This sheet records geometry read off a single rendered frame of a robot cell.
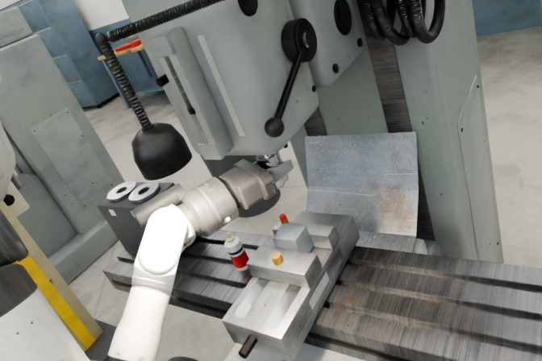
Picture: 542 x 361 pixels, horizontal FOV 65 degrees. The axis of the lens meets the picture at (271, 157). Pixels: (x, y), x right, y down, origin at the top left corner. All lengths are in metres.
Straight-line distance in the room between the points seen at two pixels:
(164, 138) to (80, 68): 7.46
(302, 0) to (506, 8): 4.28
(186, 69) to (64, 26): 7.40
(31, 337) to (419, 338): 0.62
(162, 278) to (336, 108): 0.66
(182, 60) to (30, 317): 0.40
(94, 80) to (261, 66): 7.49
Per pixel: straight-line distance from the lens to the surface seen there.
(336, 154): 1.20
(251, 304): 0.92
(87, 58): 8.11
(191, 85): 0.66
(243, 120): 0.68
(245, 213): 3.01
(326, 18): 0.82
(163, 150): 0.56
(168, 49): 0.65
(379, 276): 0.98
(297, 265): 0.89
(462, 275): 0.96
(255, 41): 0.66
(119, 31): 0.55
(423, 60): 1.03
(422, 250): 1.14
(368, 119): 1.14
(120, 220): 1.32
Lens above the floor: 1.62
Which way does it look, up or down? 26 degrees down
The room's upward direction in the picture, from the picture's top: 22 degrees counter-clockwise
